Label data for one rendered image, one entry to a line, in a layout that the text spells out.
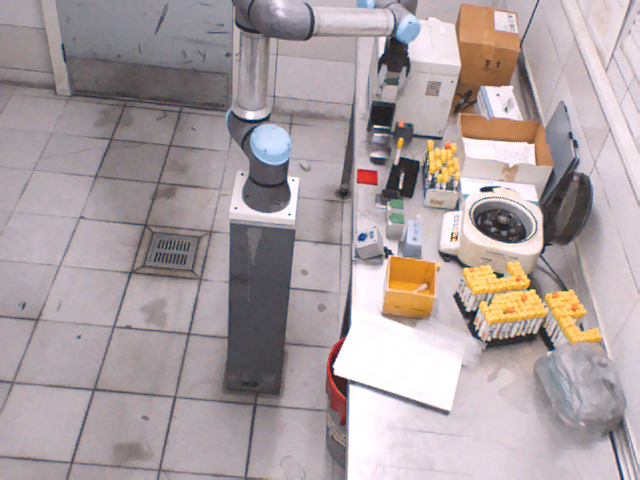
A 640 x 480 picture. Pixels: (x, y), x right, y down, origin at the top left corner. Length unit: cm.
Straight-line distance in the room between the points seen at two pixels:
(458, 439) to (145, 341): 158
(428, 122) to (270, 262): 76
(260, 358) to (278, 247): 57
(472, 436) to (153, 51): 283
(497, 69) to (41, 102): 246
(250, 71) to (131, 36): 199
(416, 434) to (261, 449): 105
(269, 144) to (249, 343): 83
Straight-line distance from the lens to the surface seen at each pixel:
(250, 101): 224
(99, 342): 315
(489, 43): 301
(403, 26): 218
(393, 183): 247
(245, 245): 237
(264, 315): 260
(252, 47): 215
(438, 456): 188
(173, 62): 415
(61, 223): 364
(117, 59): 422
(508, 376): 206
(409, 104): 266
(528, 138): 273
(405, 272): 216
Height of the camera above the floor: 245
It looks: 44 degrees down
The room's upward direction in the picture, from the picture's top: 8 degrees clockwise
